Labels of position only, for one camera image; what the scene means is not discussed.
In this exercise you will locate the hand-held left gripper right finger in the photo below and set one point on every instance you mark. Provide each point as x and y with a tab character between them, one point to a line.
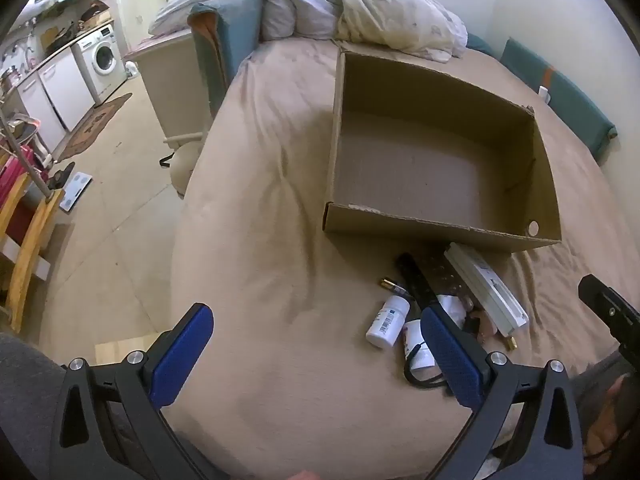
450	360

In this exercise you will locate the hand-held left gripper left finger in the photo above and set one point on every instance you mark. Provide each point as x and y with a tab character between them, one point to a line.
185	355

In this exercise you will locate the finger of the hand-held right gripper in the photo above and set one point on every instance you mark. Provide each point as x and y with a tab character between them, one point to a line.
610	305

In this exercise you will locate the white bottle red label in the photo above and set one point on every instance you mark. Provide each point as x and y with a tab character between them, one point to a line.
417	345

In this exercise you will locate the pink rounded case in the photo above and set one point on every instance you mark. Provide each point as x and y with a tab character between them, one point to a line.
482	327

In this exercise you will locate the white bottle blue label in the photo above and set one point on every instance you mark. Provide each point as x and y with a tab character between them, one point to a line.
387	320

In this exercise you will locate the white remote control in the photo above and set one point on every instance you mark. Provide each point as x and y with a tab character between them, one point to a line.
487	285

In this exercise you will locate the black and gold battery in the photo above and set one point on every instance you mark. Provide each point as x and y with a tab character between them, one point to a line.
401	291
387	284

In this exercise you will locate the clear plastic bag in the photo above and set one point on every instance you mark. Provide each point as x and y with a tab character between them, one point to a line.
445	272

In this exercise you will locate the brown cardboard box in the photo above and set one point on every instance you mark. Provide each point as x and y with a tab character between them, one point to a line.
425	160

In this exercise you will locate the person's right hand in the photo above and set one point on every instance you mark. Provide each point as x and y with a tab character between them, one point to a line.
607	425

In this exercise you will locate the beige round stool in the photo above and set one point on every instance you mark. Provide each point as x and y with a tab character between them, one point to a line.
185	165

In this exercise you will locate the yellow wooden chair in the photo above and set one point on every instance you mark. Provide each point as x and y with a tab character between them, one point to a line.
30	245

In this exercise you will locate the white bathroom scale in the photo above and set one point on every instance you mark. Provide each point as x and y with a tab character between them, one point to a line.
75	190

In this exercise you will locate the black slipper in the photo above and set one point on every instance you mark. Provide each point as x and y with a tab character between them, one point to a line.
62	175

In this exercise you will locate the white cup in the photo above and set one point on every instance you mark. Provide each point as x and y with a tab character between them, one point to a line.
543	94

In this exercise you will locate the brown door mat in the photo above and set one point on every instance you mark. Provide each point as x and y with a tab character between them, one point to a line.
95	125

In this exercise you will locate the red bag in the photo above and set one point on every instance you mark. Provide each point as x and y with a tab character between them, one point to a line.
15	175

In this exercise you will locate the metal pole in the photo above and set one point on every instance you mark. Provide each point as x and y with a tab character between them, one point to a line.
25	160

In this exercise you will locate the white bedside table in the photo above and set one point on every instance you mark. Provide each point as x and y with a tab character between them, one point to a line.
175	90

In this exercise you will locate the dark teal cushion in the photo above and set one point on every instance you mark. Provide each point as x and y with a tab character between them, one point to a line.
480	45

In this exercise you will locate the white kitchen cabinet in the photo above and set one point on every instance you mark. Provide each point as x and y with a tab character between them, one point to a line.
55	95

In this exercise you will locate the white washing machine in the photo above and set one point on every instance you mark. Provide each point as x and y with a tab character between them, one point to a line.
102	57

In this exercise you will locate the teal padded headboard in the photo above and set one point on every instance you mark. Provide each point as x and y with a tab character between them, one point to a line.
235	35

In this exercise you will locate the pale grey pillow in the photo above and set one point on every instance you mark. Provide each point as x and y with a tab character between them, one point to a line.
295	20

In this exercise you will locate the cream printed blanket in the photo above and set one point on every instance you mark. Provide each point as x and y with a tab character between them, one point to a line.
390	10

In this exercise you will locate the teal wall cushion panel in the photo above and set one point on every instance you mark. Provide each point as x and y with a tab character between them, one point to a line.
565	105

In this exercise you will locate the kitchen wall shelf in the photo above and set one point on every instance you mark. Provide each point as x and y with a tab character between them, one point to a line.
65	5

